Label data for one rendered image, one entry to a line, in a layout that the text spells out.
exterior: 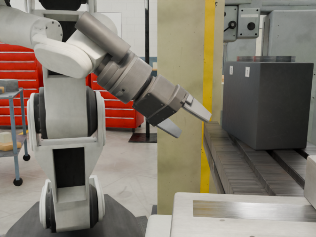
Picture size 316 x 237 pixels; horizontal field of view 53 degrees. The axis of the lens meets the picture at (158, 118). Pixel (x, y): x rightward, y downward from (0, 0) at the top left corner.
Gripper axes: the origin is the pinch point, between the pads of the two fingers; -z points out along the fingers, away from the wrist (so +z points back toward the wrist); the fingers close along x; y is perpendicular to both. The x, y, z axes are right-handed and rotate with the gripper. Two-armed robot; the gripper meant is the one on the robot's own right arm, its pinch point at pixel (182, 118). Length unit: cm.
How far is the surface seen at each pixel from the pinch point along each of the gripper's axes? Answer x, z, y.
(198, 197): 25.5, 4.8, -24.5
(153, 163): -258, -88, 113
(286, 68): 12.4, -11.4, 17.2
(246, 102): 1.9, -11.6, 13.2
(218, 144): -5.2, -12.7, 4.3
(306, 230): 33.2, -0.3, -25.3
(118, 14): -644, 70, 624
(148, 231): 0.9, -2.8, -22.7
